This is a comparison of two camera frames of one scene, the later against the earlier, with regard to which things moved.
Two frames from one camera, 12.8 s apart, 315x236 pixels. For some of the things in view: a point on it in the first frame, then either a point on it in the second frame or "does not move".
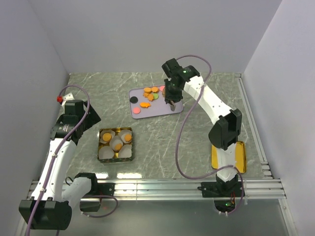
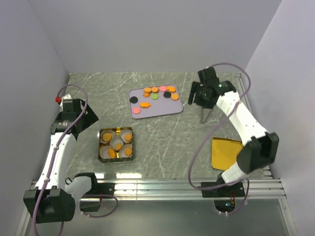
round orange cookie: [107, 136] does not move
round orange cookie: [127, 137] does not move
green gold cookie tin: [115, 144] does not move
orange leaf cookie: [150, 97] → [155, 89]
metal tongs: [173, 106] → [204, 113]
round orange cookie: [118, 146] does not move
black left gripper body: [61, 118] does not move
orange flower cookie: [155, 89] → [128, 151]
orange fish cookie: [145, 104] does not move
